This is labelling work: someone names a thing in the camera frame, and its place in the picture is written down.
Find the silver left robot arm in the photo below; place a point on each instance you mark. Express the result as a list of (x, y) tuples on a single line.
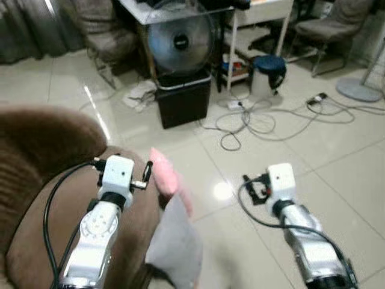
[(96, 232)]

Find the crumpled white cloth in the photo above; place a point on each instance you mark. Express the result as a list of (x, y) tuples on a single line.
[(140, 96)]

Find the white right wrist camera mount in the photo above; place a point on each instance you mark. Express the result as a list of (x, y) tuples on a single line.
[(281, 180)]

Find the round grey floor stand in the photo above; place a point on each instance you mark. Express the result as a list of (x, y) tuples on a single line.
[(358, 90)]

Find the grey chair with draped cloth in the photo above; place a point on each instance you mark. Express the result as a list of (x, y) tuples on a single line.
[(108, 36)]

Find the black storage box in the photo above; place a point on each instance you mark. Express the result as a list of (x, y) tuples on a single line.
[(183, 102)]

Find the black power adapter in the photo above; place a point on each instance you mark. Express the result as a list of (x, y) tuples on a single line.
[(317, 98)]

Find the pink pillow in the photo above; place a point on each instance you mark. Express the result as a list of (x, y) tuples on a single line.
[(163, 171)]

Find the brown plush sofa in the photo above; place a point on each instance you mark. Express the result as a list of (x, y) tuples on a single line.
[(36, 144)]

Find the grey padded metal-leg chair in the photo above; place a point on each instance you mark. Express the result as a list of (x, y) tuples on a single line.
[(331, 27)]

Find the white bucket with blue lid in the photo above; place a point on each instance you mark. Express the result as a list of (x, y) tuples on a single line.
[(264, 84)]

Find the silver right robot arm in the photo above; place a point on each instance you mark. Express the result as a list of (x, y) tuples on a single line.
[(307, 241)]

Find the grey curtain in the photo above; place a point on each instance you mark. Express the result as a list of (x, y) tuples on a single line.
[(36, 27)]

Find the white power strip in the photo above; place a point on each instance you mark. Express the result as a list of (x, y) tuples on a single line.
[(235, 104)]

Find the round metal fan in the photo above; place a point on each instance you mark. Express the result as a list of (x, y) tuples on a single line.
[(180, 41)]

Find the white table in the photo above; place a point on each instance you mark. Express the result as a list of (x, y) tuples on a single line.
[(264, 11)]

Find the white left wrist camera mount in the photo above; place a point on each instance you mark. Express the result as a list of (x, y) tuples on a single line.
[(117, 174)]

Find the grey pillow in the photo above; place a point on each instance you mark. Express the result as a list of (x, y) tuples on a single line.
[(174, 247)]

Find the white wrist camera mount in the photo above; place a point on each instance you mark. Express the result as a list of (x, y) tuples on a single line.
[(117, 174), (281, 180)]

